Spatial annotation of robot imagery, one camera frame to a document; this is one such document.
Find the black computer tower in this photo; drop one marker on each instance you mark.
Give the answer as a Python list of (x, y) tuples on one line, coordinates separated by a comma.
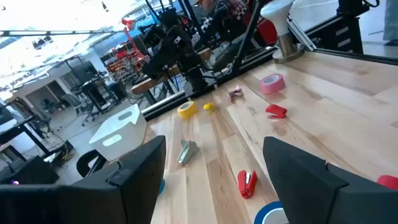
[(31, 172)]

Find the black drawer cabinet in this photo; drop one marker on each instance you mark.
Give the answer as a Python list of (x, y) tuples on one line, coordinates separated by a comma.
[(342, 34)]

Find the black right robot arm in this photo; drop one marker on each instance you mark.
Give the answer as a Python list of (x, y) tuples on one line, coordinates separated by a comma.
[(196, 79)]

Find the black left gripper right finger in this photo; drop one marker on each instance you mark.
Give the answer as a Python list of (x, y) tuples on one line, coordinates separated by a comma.
[(311, 193)]

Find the red parts shelf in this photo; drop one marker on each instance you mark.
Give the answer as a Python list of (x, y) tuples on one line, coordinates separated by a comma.
[(124, 65)]

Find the person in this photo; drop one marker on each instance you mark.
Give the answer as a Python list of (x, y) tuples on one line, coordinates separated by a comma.
[(391, 21), (230, 12)]

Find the yellow stapler remover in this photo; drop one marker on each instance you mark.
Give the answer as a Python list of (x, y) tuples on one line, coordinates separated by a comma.
[(209, 108)]

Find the white plastic bin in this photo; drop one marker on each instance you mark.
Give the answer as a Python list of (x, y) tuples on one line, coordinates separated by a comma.
[(124, 137)]

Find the pink stapler remover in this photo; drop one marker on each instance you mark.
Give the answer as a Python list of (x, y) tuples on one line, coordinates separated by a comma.
[(235, 92)]

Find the yellow tape roll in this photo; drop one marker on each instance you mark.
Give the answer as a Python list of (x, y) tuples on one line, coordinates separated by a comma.
[(186, 114)]

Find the wooden workbench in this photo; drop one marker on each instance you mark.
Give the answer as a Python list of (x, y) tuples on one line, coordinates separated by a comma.
[(140, 87)]

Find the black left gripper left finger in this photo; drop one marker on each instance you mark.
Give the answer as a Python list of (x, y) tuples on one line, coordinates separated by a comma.
[(93, 202)]

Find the red desk lamp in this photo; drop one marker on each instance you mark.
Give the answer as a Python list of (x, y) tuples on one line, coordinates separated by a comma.
[(129, 24)]

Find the red cabinet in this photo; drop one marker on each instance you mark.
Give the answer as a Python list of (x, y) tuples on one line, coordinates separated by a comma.
[(267, 31)]

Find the grey-green stapler remover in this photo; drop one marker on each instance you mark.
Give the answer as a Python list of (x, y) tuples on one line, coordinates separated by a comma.
[(186, 152)]

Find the pink tape roll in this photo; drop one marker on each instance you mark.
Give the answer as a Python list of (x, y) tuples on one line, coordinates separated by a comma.
[(273, 88)]

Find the light blue tape roll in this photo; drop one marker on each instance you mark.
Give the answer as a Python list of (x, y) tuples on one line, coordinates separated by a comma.
[(162, 186)]

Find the dark blue tape roll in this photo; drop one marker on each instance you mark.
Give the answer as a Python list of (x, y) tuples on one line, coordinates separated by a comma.
[(259, 214)]

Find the white dome table lamp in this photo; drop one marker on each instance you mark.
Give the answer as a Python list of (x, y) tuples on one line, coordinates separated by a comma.
[(278, 18)]

